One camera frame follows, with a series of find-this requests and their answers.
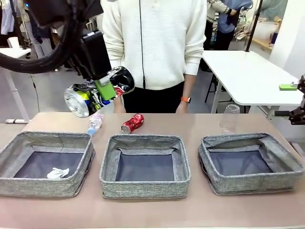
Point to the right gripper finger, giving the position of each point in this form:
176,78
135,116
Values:
281,113
287,87

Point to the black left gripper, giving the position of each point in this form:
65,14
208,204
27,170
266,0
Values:
95,57

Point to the crushed black green can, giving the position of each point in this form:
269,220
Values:
78,102

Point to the clear bottle with pink label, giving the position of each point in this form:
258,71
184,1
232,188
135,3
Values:
95,122

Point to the clear plastic cup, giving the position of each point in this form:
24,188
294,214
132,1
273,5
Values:
228,119

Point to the white tissue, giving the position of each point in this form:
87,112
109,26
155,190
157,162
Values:
57,173

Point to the person's left forearm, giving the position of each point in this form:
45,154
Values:
187,86

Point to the person's right hand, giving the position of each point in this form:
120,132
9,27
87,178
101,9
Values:
119,107

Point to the person's left hand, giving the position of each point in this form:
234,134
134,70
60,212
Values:
182,108

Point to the crushed red soda can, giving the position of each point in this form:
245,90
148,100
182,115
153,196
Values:
133,122

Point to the dark blue bottle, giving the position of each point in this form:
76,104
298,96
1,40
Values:
274,38

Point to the large white table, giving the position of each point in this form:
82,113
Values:
238,71

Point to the person's white sweater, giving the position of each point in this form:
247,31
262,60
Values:
155,47

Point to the black stand pole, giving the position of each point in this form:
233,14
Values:
252,28

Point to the grey fabric basket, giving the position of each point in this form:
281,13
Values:
143,188
250,183
35,187

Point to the orange wrist watch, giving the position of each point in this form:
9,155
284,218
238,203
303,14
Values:
185,99

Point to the bystander in blue apron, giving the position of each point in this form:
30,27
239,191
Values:
226,23

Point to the bystander in patterned sweater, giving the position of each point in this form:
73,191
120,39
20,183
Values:
210,14

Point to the hanging white shirt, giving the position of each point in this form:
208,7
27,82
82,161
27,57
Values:
7,19

